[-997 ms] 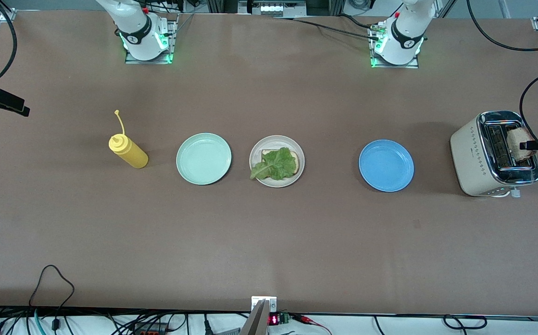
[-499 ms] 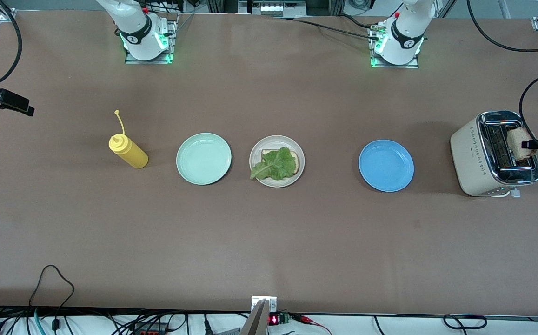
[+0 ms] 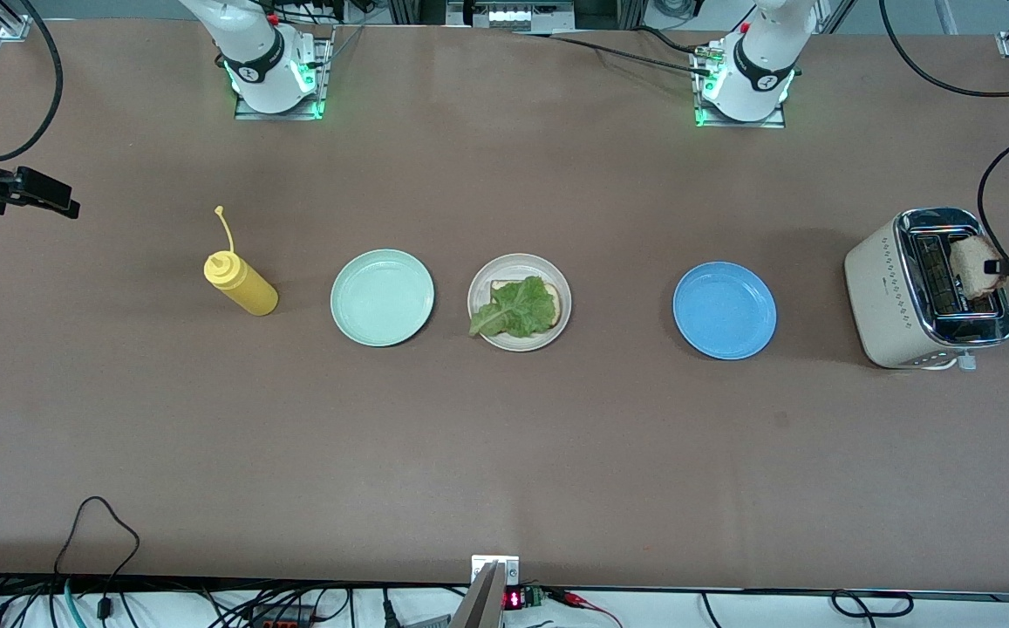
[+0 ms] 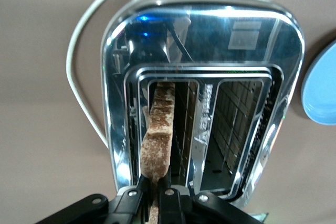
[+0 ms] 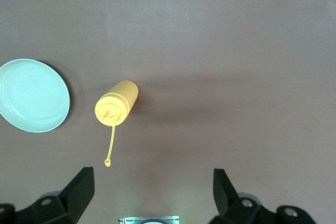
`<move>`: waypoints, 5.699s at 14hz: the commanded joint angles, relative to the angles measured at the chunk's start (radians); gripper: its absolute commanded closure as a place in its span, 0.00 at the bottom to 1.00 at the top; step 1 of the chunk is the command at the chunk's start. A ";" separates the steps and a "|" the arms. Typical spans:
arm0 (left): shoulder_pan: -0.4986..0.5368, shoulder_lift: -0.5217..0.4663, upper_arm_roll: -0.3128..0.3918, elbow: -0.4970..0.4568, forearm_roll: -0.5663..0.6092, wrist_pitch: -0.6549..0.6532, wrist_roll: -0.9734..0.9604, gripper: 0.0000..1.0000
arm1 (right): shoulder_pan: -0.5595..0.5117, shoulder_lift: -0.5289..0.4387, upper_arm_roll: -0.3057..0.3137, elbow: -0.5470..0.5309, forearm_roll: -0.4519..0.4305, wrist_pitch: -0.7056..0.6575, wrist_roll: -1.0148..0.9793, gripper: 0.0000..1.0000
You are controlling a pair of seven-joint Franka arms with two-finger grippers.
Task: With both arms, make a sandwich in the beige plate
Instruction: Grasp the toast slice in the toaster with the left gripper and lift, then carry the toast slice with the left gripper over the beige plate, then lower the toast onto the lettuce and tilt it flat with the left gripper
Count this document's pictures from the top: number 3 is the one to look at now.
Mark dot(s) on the toasted bread slice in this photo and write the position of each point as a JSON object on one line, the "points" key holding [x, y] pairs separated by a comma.
{"points": [[501, 286], [973, 262]]}

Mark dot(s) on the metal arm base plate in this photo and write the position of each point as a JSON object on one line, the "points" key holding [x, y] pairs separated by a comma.
{"points": [[735, 125], [327, 70]]}

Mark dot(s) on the cream and chrome toaster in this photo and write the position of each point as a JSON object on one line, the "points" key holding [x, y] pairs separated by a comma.
{"points": [[879, 296]]}

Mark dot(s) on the yellow squeeze bottle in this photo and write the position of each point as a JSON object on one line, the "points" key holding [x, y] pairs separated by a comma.
{"points": [[247, 288]]}

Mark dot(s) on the blue plate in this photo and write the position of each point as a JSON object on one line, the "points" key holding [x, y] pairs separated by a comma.
{"points": [[725, 310]]}

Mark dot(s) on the green lettuce leaf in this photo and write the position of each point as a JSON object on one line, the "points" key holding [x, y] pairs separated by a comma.
{"points": [[521, 307]]}

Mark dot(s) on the red LED display module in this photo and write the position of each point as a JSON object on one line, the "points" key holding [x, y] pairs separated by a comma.
{"points": [[514, 599]]}

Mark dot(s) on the beige plate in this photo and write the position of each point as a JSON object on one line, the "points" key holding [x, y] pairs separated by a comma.
{"points": [[521, 264]]}

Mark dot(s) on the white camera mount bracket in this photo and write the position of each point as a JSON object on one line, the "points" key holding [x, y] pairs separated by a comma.
{"points": [[508, 569]]}

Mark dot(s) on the grey metal camera bar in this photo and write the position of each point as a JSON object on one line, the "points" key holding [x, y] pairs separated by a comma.
{"points": [[482, 606]]}

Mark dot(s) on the mint green plate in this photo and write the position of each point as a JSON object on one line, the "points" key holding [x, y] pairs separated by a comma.
{"points": [[382, 296]]}

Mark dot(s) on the lit control box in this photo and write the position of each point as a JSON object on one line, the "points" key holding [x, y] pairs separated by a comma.
{"points": [[508, 16]]}

